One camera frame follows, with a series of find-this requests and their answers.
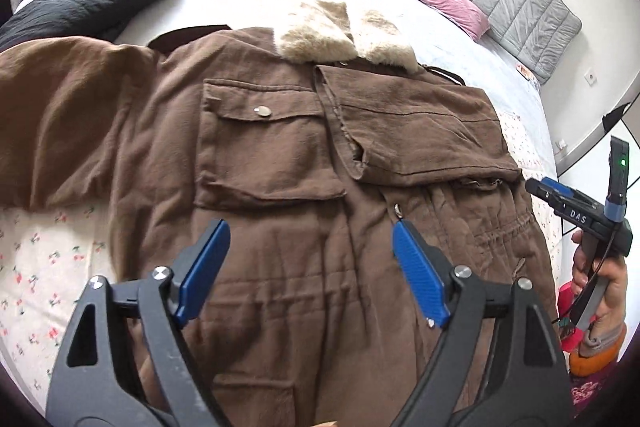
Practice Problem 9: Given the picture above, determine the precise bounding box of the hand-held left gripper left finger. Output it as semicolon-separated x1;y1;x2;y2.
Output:
45;219;232;427

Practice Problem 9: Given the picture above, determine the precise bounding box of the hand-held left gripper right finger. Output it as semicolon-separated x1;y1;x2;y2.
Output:
392;219;573;427

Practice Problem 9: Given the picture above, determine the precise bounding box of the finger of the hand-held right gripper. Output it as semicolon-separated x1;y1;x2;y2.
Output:
545;177;576;198
525;179;566;214

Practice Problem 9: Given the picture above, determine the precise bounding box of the brown jacket with fur collar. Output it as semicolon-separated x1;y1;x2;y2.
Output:
0;2;556;427

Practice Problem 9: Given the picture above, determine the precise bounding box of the person's right forearm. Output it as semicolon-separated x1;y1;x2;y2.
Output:
570;322;626;378

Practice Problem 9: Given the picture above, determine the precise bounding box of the person's right hand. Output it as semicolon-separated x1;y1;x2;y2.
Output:
571;232;628;333

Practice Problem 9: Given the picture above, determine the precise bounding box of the red plastic chair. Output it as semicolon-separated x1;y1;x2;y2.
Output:
557;282;583;353

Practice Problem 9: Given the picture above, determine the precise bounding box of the dark stand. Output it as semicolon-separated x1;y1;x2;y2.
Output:
601;103;632;135

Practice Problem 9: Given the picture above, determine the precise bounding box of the person's floral clothing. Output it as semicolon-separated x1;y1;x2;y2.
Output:
570;374;613;418

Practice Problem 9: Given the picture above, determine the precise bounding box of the cherry print bed sheet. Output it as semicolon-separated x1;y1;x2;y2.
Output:
0;0;563;408

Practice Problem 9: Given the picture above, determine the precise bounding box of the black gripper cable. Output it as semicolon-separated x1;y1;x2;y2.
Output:
550;252;613;328

